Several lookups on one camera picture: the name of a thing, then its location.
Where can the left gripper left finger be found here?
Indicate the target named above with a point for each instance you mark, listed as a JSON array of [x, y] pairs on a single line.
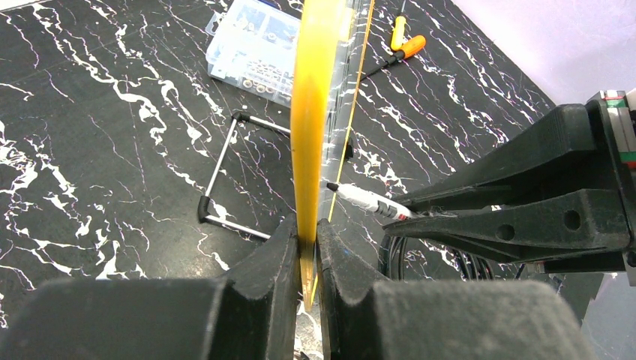
[[249, 312]]

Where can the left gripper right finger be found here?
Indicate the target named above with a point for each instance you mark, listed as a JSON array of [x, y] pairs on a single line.
[[365, 315]]

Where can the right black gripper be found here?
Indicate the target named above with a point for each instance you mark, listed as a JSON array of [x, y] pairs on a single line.
[[587, 221]]

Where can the black white marker pen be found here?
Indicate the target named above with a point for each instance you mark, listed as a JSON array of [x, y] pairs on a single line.
[[370, 201]]

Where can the yellow framed whiteboard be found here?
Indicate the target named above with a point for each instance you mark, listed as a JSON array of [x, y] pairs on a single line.
[[330, 51]]

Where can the clear plastic screw box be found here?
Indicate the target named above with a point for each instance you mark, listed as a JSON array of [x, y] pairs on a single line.
[[253, 47]]

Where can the orange handled screwdriver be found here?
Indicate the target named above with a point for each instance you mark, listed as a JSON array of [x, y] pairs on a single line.
[[407, 50]]

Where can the yellow handled screwdriver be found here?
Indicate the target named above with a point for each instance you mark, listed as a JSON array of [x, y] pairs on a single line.
[[397, 36]]

